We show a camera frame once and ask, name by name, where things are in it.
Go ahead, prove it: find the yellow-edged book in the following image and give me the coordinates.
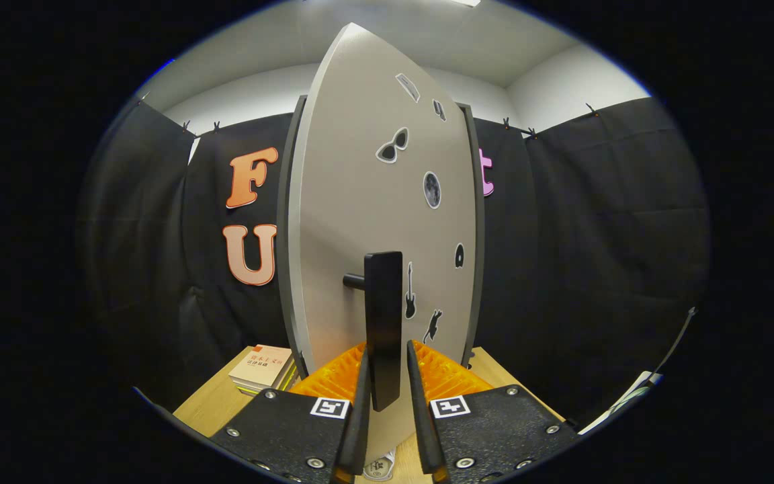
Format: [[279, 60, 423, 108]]
[[236, 373, 299, 397]]

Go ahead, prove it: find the black door handle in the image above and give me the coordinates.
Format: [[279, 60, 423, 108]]
[[343, 251, 404, 413]]

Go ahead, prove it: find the dark grey shoe cabinet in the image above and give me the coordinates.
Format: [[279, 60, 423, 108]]
[[276, 94, 486, 381]]

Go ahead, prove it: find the black backdrop cloth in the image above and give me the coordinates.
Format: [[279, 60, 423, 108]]
[[75, 96, 710, 431]]

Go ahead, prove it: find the white canvas shoe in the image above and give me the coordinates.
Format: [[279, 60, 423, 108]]
[[362, 449, 396, 481]]

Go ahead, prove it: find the beige shoe cabinet door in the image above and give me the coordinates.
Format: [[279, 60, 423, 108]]
[[288, 22, 478, 465]]

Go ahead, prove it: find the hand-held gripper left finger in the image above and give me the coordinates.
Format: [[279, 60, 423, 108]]
[[209, 341, 372, 484]]

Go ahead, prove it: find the white paper sheet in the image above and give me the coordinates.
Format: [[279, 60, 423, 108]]
[[578, 371, 664, 435]]

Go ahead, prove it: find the row of black cloth clips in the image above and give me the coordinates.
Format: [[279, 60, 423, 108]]
[[138, 94, 599, 138]]

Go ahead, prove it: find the dark stand rod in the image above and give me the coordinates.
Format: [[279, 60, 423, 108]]
[[656, 307, 698, 377]]

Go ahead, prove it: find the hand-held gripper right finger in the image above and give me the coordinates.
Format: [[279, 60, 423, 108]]
[[405, 339, 581, 484]]

